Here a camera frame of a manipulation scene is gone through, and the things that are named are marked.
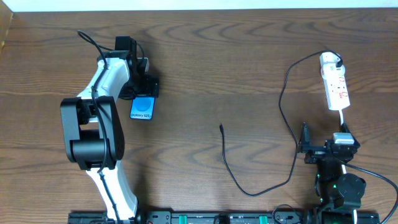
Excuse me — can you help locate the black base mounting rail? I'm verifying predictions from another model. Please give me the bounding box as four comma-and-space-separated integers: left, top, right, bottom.
67, 210, 381, 224

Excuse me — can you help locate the blue screen Galaxy smartphone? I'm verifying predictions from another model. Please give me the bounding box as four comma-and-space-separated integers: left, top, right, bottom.
130, 96, 155, 120

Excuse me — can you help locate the white power strip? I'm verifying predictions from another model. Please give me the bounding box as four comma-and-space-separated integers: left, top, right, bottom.
321, 63, 350, 111

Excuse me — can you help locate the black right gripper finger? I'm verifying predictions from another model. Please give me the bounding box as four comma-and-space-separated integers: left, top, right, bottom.
299, 122, 310, 147
340, 123, 358, 144

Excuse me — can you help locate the white USB charger plug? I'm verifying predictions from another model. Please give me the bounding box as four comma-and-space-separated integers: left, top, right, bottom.
320, 52, 343, 68

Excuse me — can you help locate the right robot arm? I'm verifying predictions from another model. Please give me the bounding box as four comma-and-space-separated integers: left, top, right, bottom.
297, 123, 366, 223

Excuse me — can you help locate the black USB charging cable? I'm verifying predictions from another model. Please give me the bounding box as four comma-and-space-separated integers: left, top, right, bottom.
219, 49, 344, 197

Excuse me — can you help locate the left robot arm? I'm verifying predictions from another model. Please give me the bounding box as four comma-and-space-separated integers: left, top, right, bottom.
60, 30, 159, 223

